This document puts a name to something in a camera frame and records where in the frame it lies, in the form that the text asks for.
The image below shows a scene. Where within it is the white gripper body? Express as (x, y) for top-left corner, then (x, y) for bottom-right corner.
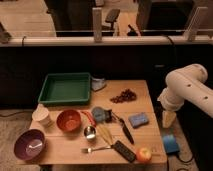
(157, 88), (184, 111)

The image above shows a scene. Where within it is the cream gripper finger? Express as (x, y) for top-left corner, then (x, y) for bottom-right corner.
(162, 110), (176, 128)

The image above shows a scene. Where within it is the dark red grape bunch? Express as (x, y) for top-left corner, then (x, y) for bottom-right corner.
(110, 89), (137, 103)

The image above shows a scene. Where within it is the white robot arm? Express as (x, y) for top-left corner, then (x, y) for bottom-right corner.
(157, 64), (213, 128)

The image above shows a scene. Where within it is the red bowl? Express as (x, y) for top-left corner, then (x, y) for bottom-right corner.
(56, 109), (82, 132)

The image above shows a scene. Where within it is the purple bowl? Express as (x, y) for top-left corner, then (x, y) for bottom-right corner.
(14, 129), (45, 161)

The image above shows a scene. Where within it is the blue sponge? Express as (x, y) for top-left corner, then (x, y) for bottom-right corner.
(128, 113), (149, 129)

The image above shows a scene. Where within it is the blue box on floor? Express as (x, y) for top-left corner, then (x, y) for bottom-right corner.
(162, 135), (180, 154)

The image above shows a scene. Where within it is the red yellow apple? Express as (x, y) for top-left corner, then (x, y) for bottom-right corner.
(136, 148), (152, 163)

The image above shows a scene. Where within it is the black remote control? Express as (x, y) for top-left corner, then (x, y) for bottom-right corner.
(112, 140), (136, 163)

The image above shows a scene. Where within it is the wooden spatula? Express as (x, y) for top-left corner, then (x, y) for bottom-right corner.
(96, 124), (113, 146)

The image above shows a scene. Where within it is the blue grey round object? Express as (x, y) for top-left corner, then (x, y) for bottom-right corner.
(92, 107), (112, 123)

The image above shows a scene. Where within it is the grey cloth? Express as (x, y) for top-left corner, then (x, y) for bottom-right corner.
(92, 78), (106, 91)

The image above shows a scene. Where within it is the small metal cup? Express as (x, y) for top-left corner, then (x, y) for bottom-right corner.
(84, 126), (96, 140)

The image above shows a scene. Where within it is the silver fork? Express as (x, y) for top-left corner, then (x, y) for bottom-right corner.
(81, 146), (111, 154)

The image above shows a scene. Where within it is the green plastic tray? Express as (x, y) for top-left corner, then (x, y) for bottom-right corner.
(38, 72), (91, 106)

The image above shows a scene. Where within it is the black office chair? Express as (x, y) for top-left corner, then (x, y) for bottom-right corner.
(102, 9), (120, 31)

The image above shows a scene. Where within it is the white paper cup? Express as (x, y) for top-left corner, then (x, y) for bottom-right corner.
(32, 106), (51, 127)

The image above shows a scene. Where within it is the red handled tool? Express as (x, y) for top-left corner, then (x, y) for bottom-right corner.
(81, 110), (96, 127)

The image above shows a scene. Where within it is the white horizontal rail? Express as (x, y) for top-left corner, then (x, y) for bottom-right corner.
(0, 35), (213, 47)

